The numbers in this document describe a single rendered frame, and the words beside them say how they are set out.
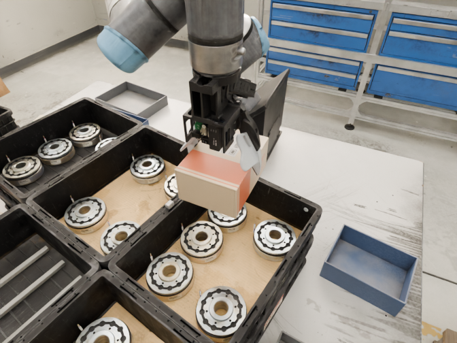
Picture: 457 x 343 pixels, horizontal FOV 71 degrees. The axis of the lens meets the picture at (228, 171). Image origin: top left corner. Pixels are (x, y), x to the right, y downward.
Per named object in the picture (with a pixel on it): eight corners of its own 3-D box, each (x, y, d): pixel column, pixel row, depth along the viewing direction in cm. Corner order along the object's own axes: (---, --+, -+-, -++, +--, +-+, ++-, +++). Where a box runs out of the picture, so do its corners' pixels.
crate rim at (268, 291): (222, 165, 89) (222, 159, 87) (323, 214, 76) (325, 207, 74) (107, 271, 65) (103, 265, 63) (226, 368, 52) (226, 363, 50)
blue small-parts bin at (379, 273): (408, 271, 88) (418, 257, 83) (395, 317, 78) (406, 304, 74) (338, 237, 96) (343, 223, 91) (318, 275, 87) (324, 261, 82)
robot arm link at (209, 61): (204, 23, 47) (256, 31, 44) (205, 54, 50) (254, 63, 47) (177, 41, 42) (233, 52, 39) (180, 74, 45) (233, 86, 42)
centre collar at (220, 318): (218, 292, 66) (218, 291, 66) (238, 306, 64) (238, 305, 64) (203, 312, 63) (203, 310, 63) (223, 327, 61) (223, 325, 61)
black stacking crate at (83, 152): (94, 124, 121) (86, 97, 113) (150, 152, 108) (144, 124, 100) (-13, 184, 97) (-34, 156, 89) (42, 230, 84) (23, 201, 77)
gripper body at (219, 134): (184, 145, 52) (175, 76, 44) (208, 118, 58) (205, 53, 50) (226, 157, 50) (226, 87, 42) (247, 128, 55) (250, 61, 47)
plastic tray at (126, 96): (168, 104, 152) (166, 94, 149) (139, 124, 140) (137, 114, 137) (128, 89, 163) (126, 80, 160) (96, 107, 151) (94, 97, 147)
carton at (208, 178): (215, 150, 72) (214, 122, 67) (266, 165, 68) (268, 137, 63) (178, 198, 61) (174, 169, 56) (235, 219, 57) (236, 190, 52)
